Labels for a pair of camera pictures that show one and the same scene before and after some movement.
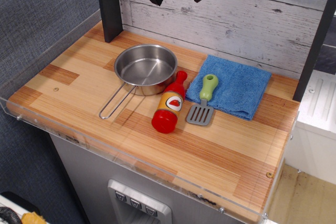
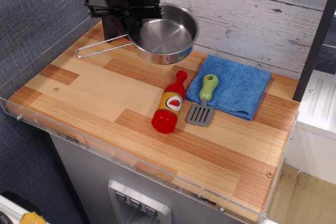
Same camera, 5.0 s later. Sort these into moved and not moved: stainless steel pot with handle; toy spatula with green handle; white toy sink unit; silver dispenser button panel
Moved: stainless steel pot with handle
Not moved: silver dispenser button panel; toy spatula with green handle; white toy sink unit
